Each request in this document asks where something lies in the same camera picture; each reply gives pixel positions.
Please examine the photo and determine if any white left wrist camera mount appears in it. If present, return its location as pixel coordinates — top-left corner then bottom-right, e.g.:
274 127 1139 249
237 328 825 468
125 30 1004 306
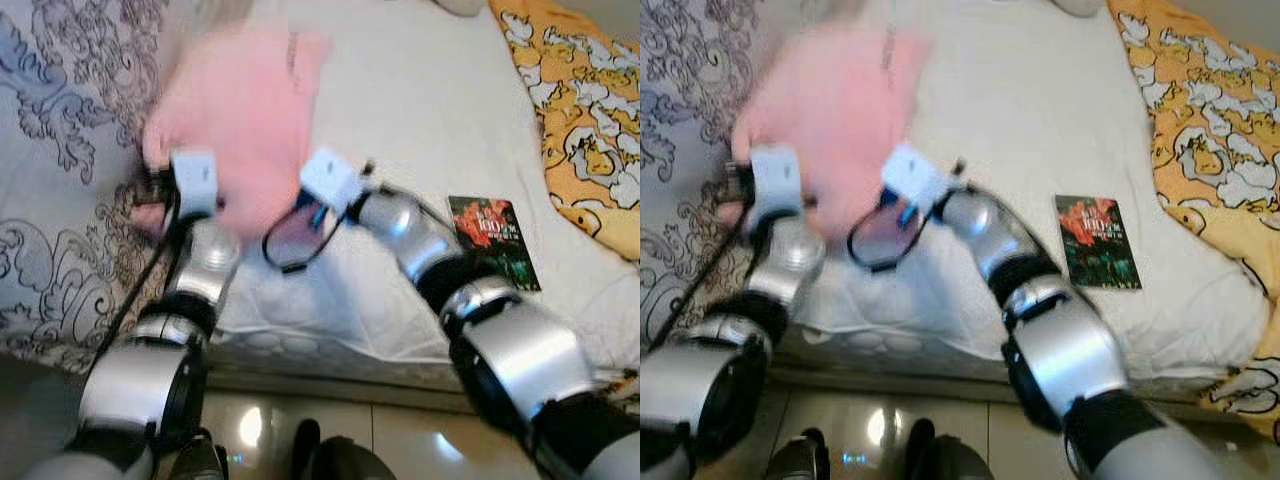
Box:
750 147 803 216
170 150 221 219

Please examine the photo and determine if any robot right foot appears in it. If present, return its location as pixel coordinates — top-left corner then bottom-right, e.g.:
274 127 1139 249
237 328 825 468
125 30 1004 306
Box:
905 420 996 480
290 420 396 480

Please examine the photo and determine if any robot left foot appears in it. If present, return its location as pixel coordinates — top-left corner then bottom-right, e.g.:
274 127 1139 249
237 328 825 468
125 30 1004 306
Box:
765 428 831 480
165 430 231 480

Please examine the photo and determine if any grey floral pattern blanket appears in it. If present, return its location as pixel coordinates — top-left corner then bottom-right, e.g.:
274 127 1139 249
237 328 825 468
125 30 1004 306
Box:
640 0 801 351
0 0 241 376

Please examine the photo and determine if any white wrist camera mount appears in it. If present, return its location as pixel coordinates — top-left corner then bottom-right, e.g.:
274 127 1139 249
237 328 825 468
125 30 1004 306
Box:
170 150 221 219
750 147 803 216
882 143 951 209
300 148 366 213

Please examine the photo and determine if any white quilted bed sheet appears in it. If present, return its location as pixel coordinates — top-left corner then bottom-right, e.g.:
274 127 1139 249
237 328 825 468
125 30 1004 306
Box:
780 0 1280 401
160 0 641 376

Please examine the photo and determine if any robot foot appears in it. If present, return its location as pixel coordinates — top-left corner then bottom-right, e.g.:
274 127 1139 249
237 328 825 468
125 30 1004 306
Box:
290 420 396 480
165 430 231 480
905 420 996 480
765 428 831 480

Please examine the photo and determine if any yellow cartoon print blanket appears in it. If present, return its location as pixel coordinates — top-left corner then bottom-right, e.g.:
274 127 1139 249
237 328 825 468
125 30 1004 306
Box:
1107 0 1280 446
488 0 641 263

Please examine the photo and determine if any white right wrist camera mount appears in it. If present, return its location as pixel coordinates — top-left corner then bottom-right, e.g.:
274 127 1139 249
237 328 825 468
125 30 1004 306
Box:
300 148 366 213
882 143 951 209

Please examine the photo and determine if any dark red green book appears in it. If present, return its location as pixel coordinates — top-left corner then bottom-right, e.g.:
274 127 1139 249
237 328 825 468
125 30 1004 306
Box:
447 196 542 292
1055 194 1143 292

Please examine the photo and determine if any pink cloth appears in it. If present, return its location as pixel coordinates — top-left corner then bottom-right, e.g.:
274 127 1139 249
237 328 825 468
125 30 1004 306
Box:
130 25 333 241
730 25 936 241

